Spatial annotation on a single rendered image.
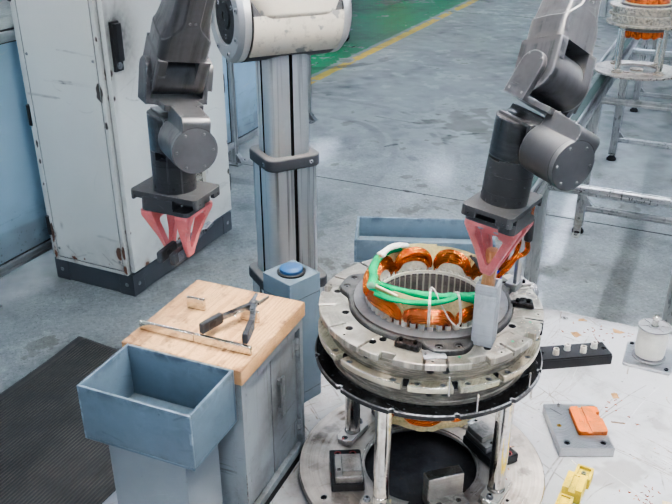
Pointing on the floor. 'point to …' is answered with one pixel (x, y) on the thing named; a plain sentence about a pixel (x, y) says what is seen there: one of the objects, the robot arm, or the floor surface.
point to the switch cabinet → (103, 137)
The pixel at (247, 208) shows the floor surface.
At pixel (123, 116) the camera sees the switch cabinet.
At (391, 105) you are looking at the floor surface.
